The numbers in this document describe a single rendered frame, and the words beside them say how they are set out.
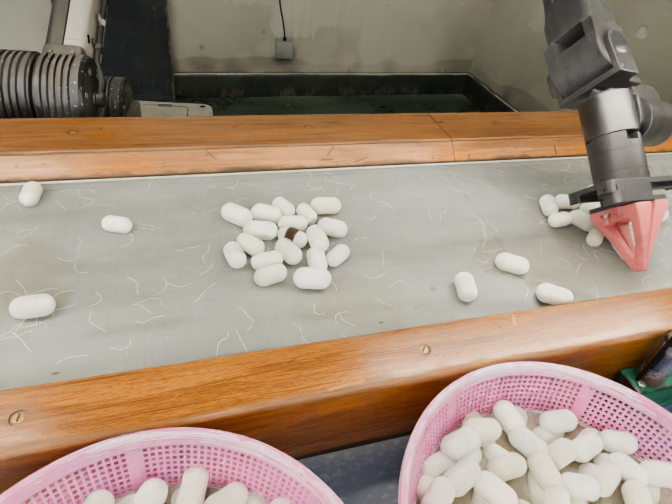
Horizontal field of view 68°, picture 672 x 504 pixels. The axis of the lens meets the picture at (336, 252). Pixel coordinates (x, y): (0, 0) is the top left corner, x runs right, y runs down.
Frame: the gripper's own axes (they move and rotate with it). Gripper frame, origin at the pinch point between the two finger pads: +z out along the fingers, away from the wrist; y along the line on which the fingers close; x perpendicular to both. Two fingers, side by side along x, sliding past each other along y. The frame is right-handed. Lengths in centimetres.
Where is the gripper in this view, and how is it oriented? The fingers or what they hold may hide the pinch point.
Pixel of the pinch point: (638, 263)
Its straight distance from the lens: 65.4
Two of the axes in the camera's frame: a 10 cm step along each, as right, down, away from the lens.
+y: 9.5, -1.0, 3.0
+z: 1.4, 9.8, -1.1
